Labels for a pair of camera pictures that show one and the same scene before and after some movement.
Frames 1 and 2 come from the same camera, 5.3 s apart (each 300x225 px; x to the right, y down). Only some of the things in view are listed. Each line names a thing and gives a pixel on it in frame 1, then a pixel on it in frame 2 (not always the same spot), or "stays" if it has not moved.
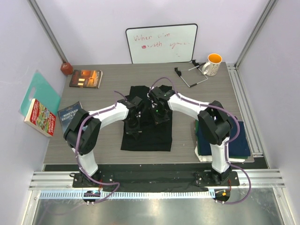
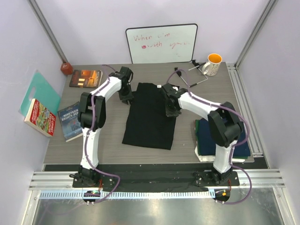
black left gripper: x=135 y=131 to x=129 y=97
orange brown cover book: x=86 y=78 stays
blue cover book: x=66 y=114 stays
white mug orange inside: x=214 y=60 stays
